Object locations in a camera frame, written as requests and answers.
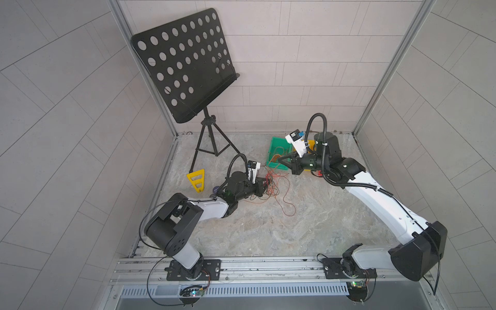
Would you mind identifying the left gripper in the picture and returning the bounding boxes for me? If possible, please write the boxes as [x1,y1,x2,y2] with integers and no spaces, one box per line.
[232,177,271,202]

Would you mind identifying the red cable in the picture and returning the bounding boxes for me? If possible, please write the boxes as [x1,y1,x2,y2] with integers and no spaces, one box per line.
[247,168,297,217]

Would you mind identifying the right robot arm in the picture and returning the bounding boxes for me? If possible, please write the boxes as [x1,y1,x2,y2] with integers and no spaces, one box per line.
[278,129,448,282]

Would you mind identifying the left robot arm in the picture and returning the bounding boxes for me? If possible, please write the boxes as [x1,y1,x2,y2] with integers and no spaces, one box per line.
[144,154,271,280]

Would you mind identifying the green plastic bin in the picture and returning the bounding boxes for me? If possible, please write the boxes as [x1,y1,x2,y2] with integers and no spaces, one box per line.
[266,137,293,171]

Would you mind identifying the yellow plastic bin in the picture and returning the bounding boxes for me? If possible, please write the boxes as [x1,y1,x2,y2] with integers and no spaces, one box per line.
[307,140,315,152]

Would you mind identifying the red plastic bin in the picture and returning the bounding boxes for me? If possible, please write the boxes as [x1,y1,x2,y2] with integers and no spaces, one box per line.
[311,170,323,178]

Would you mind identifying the yellow triangular plastic block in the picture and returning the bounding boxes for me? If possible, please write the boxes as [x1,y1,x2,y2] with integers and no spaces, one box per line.
[187,169,205,193]

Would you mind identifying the left green circuit board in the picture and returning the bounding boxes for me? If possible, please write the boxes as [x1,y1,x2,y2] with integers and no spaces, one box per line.
[179,285,207,298]

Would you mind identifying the green circuit board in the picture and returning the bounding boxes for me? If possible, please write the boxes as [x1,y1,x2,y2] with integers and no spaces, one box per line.
[179,285,207,298]
[346,281,368,303]

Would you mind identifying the black perforated music stand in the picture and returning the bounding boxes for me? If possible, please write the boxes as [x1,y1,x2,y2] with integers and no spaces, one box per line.
[130,7,248,173]

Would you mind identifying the right green circuit board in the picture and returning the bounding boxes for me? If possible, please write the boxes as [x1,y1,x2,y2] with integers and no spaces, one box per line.
[346,281,368,303]

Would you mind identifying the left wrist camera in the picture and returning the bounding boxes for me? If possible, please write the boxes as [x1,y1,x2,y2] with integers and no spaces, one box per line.
[247,160,261,183]

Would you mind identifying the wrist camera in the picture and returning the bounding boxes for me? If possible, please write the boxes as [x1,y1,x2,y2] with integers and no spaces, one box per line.
[247,160,261,183]
[285,129,308,158]

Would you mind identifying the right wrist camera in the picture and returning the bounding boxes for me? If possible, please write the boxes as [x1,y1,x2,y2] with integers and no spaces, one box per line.
[285,129,308,158]

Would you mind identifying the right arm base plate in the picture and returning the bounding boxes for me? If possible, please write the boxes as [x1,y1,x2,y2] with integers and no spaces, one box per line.
[319,257,377,280]

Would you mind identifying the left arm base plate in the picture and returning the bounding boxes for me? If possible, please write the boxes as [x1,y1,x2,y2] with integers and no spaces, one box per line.
[166,258,222,281]

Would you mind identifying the aluminium mounting rail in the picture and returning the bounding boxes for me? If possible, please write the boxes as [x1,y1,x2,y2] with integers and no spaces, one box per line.
[112,253,433,288]

